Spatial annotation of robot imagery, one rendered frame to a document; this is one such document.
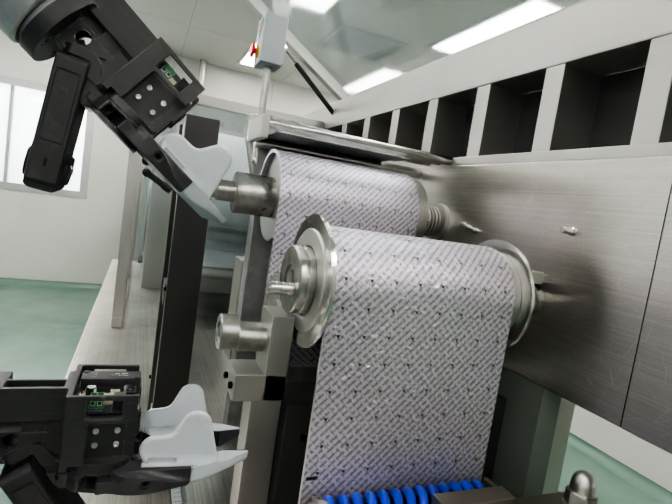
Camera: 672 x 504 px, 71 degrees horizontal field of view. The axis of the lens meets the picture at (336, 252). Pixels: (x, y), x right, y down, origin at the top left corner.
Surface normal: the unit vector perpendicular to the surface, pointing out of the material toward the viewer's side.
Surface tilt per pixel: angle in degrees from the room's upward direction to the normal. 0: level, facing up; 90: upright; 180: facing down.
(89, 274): 90
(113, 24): 90
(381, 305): 90
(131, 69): 90
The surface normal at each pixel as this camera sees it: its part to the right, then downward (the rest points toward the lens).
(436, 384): 0.37, 0.15
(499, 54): -0.92, -0.10
